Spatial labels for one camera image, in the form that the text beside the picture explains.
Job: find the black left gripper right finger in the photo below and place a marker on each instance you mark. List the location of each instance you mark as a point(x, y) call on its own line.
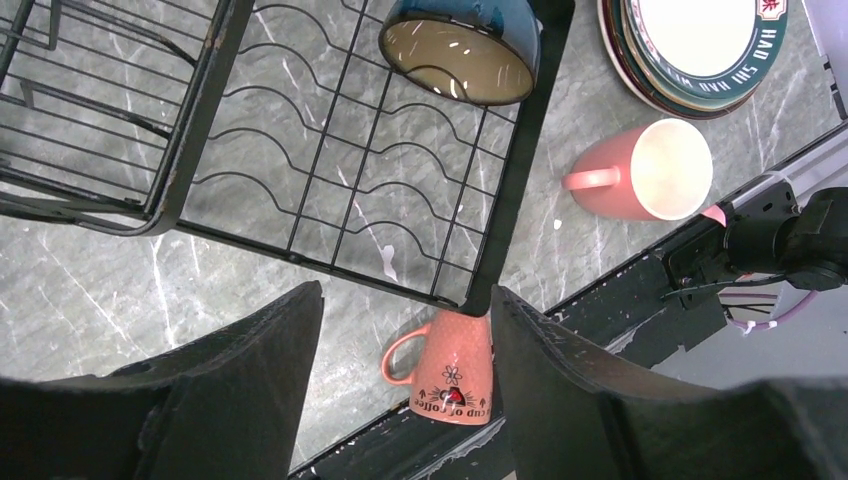
point(576, 411)

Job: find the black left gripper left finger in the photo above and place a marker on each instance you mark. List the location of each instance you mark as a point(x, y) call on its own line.
point(225, 406)

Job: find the small pink mug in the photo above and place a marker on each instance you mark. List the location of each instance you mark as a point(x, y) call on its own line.
point(454, 377)

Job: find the black wire dish rack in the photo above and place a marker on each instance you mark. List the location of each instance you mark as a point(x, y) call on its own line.
point(271, 126)

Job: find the dark blue tan bowl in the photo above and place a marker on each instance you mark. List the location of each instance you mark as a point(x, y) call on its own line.
point(478, 52)

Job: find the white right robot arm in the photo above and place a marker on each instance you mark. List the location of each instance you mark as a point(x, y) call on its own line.
point(769, 242)

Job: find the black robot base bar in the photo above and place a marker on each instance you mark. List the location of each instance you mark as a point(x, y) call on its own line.
point(623, 312)

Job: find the large pink mug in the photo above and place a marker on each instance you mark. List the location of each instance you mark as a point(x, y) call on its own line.
point(659, 172)

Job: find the green rimmed white plate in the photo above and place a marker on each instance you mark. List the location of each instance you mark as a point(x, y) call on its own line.
point(705, 56)

